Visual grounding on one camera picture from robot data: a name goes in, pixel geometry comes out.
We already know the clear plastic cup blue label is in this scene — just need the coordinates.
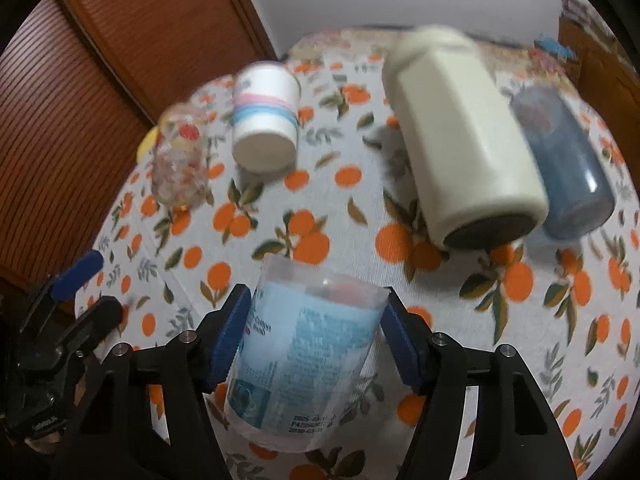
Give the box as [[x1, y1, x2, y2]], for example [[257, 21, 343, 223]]
[[224, 255, 390, 453]]

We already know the translucent blue plastic cup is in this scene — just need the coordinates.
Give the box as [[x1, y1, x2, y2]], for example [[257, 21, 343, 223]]
[[511, 86, 615, 240]]

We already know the cream faceted ceramic cup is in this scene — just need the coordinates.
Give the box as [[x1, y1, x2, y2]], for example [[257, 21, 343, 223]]
[[382, 52, 549, 250]]

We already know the white paper cup striped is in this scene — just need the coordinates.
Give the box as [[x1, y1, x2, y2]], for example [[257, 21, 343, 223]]
[[231, 62, 302, 174]]

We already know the orange print tablecloth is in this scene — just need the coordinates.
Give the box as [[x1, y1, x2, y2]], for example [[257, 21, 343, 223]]
[[75, 54, 639, 479]]

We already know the clear glass floral print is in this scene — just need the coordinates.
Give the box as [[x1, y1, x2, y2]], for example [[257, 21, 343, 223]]
[[152, 102, 209, 209]]

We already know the yellow sponge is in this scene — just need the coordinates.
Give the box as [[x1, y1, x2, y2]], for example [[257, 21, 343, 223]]
[[137, 127, 158, 164]]

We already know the brown louvered wardrobe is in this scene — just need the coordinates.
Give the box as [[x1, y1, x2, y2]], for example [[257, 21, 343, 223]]
[[1, 0, 274, 304]]

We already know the floral bed blanket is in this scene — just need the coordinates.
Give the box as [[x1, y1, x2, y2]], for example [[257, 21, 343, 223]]
[[282, 24, 582, 91]]

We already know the wooden sideboard cabinet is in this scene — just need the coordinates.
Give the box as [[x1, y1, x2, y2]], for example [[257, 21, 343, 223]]
[[558, 0, 639, 136]]

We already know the blue plastic bag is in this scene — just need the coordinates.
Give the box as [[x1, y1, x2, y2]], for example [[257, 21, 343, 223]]
[[534, 35, 577, 61]]

